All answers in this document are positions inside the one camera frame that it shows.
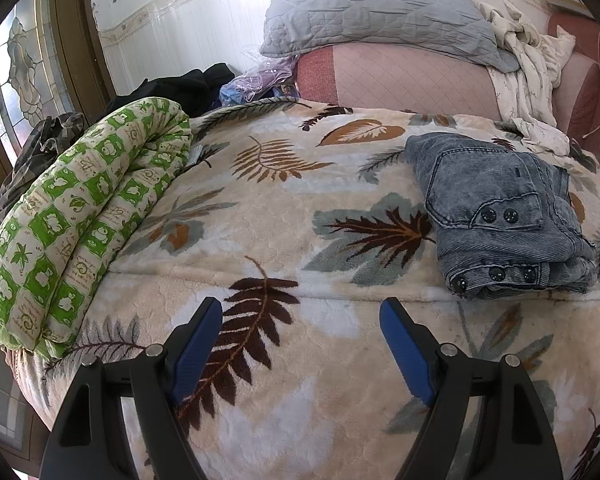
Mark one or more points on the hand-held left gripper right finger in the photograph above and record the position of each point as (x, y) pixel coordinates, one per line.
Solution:
(405, 355)

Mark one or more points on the black clothing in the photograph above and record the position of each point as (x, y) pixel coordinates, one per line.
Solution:
(190, 87)

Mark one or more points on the purple plastic bag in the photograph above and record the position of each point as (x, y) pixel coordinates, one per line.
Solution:
(260, 80)

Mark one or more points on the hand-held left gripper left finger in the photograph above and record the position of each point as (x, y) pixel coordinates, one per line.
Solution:
(200, 350)

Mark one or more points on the blue denim pants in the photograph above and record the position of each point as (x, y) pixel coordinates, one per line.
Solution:
(495, 210)

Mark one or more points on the maroon cushion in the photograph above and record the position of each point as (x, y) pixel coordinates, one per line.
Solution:
(585, 95)

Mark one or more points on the green checked rolled quilt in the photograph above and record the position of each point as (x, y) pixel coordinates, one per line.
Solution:
(90, 200)

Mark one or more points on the pink quilted cushion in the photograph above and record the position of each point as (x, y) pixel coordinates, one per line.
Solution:
(405, 80)

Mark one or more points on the stained glass window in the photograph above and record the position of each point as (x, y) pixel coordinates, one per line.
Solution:
(25, 70)

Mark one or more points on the white crumpled cloth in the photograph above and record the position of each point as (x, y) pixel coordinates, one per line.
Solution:
(525, 70)

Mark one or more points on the wooden board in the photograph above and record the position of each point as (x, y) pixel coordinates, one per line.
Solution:
(567, 2)

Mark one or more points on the leaf print blanket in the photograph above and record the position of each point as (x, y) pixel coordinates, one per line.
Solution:
(280, 240)

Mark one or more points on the grey quilted pillow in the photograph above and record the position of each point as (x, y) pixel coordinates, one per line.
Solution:
(370, 10)

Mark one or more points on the camouflage clothing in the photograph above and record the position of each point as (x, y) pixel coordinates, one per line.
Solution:
(35, 155)

